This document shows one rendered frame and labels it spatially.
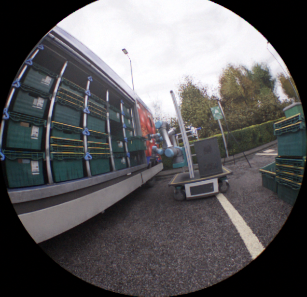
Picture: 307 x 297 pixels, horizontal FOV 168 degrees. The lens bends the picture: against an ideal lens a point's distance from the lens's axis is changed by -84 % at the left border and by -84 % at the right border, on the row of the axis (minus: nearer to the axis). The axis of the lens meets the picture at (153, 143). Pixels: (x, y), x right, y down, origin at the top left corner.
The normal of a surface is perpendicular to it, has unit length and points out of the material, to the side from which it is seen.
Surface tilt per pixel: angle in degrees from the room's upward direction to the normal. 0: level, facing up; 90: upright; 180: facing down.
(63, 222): 90
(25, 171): 91
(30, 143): 98
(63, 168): 91
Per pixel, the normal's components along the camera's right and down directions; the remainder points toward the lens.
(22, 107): 0.96, -0.09
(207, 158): -0.36, -0.05
